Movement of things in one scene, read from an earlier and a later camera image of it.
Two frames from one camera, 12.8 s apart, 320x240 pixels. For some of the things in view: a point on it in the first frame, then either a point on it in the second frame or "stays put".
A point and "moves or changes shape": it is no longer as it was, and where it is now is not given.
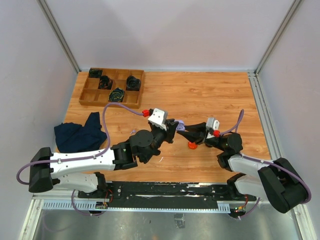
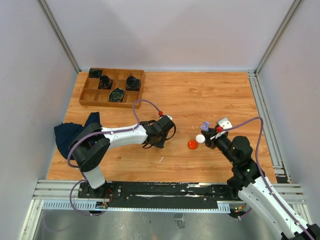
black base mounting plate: (144, 195) stays put
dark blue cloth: (71, 137) stays put
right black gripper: (198, 136) → (211, 140)
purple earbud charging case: (180, 126) moves or changes shape
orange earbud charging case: (192, 145) stays put
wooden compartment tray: (102, 86) stays put
